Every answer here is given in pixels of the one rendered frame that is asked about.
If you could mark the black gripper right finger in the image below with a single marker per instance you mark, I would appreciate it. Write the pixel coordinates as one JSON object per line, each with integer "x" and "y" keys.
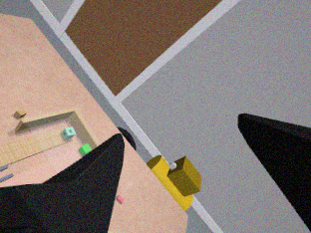
{"x": 284, "y": 149}

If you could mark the olive-brown open shallow box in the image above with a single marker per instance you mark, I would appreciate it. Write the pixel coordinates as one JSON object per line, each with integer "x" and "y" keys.
{"x": 63, "y": 136}

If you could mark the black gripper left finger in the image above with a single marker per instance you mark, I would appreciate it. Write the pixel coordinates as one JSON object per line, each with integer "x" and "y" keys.
{"x": 79, "y": 199}

